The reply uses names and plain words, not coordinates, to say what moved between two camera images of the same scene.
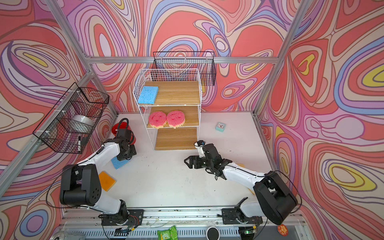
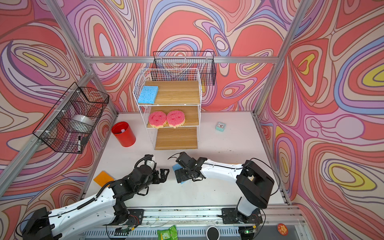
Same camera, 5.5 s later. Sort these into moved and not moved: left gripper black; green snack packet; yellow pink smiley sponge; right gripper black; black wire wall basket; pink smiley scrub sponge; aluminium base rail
Moved: left gripper black; right gripper black
Not moved: black wire wall basket; aluminium base rail; pink smiley scrub sponge; yellow pink smiley sponge; green snack packet
